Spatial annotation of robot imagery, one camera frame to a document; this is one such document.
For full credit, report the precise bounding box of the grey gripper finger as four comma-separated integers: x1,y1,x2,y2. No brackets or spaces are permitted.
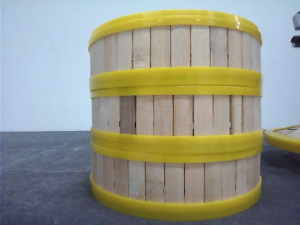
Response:
291,11,300,46

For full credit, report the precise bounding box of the yellow rimmed steamer lid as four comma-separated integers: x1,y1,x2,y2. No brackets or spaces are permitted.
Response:
264,125,300,154

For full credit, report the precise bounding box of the bamboo steamer basket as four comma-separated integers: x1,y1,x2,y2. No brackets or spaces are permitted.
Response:
89,10,262,98
90,152,262,221
91,90,263,162

